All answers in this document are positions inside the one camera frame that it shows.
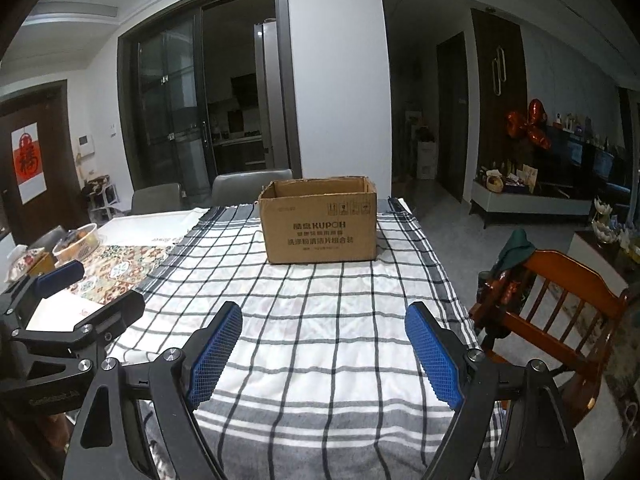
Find white table mat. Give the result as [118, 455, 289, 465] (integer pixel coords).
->
[27, 208, 207, 332]

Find patterned table runner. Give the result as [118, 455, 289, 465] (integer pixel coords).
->
[67, 245, 171, 306]

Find glass fruit bowl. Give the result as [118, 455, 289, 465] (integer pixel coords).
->
[52, 223, 101, 264]

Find red fu poster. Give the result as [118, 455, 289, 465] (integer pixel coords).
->
[11, 122, 47, 205]

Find white shoe rack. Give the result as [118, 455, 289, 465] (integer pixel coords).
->
[81, 174, 120, 226]

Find grey chair far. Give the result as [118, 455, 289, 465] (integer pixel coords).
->
[130, 183, 182, 214]

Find grey chair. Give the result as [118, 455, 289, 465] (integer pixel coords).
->
[130, 183, 182, 214]
[210, 169, 293, 207]

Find red wooden chair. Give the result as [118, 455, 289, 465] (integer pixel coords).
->
[470, 249, 639, 426]

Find grey chair near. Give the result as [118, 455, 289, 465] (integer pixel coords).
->
[210, 169, 293, 207]

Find green cloth on chair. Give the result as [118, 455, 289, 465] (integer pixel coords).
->
[491, 229, 536, 278]

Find brown cardboard box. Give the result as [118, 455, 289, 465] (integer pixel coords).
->
[258, 177, 378, 264]

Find white tv bench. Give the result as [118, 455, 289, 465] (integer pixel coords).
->
[469, 182, 591, 226]

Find glass sliding door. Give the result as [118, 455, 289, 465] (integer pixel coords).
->
[117, 0, 303, 204]

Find red foil balloons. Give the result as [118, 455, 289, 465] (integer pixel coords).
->
[506, 99, 552, 150]

